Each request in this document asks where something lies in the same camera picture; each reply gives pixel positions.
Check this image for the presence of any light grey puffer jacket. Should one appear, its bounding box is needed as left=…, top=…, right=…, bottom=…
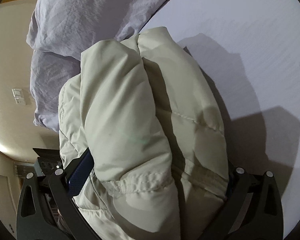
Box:
left=58, top=27, right=229, bottom=239

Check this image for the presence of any left lavender pillow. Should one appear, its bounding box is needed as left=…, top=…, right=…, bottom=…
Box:
left=30, top=50, right=81, bottom=133

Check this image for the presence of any lavender pillow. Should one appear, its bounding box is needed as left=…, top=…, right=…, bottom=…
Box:
left=26, top=0, right=167, bottom=60
left=30, top=50, right=81, bottom=133

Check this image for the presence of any right lavender pillow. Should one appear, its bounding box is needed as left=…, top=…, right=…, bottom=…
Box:
left=26, top=0, right=167, bottom=60

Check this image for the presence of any lavender bed sheet mattress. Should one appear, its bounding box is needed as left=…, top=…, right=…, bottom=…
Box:
left=145, top=0, right=300, bottom=235

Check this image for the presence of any white wall switch socket panel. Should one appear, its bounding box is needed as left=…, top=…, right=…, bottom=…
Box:
left=12, top=88, right=26, bottom=106

